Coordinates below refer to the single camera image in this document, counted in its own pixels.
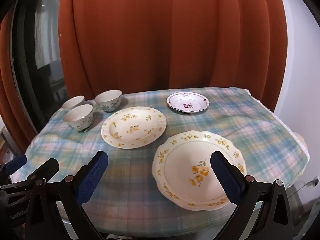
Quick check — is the white floral bowl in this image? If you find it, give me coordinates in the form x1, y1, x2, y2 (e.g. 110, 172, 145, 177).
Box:
62, 95, 85, 110
94, 89, 123, 112
63, 104, 94, 132

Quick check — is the small white red-motif plate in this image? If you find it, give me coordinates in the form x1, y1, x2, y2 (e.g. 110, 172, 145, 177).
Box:
166, 92, 210, 115

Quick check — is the pastel plaid tablecloth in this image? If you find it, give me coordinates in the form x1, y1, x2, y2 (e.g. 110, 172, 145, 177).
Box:
10, 87, 308, 233

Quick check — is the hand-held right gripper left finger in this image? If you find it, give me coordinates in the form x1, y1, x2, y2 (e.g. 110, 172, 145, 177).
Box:
24, 151, 109, 240

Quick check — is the orange curtain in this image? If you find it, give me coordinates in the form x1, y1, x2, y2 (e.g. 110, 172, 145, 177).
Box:
0, 12, 38, 140
58, 0, 287, 100

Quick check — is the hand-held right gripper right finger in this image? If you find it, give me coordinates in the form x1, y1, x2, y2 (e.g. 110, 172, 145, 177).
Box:
210, 151, 294, 240

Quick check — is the scalloped yellow floral plate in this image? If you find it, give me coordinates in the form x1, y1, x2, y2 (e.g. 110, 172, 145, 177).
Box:
152, 130, 247, 211

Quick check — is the round yellow floral plate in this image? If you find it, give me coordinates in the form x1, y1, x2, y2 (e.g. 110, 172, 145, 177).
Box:
101, 106, 167, 149

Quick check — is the dark glass window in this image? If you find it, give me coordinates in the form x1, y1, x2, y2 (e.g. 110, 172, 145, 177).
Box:
10, 0, 68, 133

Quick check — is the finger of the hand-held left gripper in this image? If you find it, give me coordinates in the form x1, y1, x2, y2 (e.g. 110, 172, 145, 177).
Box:
25, 158, 60, 180
0, 154, 27, 178

